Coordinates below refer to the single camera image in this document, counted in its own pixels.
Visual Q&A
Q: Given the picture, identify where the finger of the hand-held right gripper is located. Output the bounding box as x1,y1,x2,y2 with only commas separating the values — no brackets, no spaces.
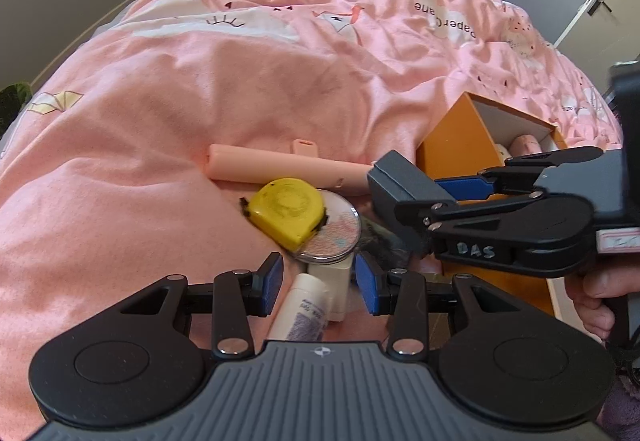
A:
434,146,607,203
394,190,576,235

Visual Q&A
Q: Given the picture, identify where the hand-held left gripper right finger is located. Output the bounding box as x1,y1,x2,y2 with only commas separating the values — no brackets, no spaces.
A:
353,252,505,357

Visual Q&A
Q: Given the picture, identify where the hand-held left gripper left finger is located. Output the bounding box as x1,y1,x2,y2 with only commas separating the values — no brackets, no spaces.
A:
116,251,285,358

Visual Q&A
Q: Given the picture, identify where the white rectangular box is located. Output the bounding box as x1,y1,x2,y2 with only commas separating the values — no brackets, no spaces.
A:
307,258,354,322

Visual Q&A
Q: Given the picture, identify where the dark grey gift box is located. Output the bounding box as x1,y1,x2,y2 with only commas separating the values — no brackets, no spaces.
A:
366,150,459,243

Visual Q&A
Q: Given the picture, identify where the orange cardboard box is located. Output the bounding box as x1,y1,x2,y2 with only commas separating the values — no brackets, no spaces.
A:
415,92,572,323

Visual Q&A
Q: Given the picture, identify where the person's right hand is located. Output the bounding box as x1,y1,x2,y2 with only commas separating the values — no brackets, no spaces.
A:
565,265,622,338

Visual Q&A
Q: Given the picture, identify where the white bottle with purple label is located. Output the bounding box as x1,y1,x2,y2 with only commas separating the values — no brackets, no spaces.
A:
265,272,332,343

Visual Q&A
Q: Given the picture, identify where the dark patterned packet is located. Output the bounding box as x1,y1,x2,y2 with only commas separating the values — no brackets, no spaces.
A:
357,216,414,270

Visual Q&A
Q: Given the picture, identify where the yellow tape measure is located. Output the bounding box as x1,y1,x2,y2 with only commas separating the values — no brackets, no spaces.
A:
240,178,329,250

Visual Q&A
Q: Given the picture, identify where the pink cloth item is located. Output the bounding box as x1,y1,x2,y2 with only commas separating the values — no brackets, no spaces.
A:
510,134,546,157

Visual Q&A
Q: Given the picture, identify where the pink stick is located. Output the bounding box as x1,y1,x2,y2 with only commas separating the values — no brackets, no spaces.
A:
207,137,374,195

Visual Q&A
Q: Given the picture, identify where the pink printed blanket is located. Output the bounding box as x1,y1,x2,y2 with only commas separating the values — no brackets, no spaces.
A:
0,0,640,441

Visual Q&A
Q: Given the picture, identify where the dark green cloth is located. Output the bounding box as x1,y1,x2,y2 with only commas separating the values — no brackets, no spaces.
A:
0,81,34,138

